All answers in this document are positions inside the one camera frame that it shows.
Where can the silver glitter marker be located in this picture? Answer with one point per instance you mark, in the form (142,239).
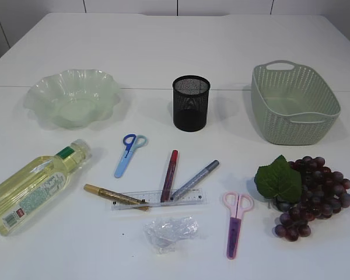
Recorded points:
(194,181)

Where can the yellow oil bottle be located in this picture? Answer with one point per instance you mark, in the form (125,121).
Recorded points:
(30,188)

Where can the gold glitter marker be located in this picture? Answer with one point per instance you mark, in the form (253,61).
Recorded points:
(114,196)

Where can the black mesh pen cup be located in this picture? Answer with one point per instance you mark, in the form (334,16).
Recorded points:
(190,102)

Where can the red glitter marker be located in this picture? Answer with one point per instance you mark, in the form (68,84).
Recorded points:
(169,177)

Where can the translucent green wavy plate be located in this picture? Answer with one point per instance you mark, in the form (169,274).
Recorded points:
(73,98)

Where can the crumpled clear plastic sheet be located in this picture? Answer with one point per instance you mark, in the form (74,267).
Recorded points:
(163,234)

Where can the purple grape bunch with leaf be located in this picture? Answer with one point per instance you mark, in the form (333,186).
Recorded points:
(303,191)

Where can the pale green woven basket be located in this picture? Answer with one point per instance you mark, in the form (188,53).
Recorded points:
(292,103)

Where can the clear plastic ruler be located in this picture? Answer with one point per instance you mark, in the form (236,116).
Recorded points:
(193,197)

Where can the pink purple scissors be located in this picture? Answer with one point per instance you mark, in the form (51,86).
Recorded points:
(238,205)

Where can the blue scissors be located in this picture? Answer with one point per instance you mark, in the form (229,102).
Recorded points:
(132,142)

